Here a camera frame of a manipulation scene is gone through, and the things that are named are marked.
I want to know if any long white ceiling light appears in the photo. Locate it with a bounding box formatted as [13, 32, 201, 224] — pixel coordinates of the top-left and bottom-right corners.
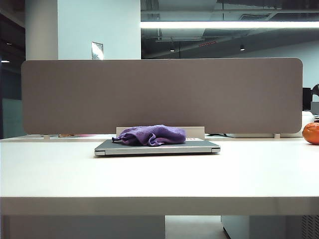
[140, 20, 319, 29]

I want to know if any grey-brown fabric desk divider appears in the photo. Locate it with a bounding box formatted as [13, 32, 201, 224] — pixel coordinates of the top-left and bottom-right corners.
[21, 57, 305, 135]

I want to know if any purple cloth rag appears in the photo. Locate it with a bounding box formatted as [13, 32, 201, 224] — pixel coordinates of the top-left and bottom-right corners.
[112, 124, 187, 147]

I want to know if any black computer monitor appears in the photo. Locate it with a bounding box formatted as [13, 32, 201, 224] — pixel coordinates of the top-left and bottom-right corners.
[302, 84, 319, 111]

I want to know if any orange fruit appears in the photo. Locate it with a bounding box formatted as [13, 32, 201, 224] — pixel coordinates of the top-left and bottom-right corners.
[302, 121, 319, 145]

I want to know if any silver closed laptop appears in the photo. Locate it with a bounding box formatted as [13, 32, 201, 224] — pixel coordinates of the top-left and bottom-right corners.
[94, 137, 222, 157]

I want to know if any metal wall plate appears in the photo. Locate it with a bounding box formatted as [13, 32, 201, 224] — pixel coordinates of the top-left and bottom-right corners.
[91, 41, 104, 61]

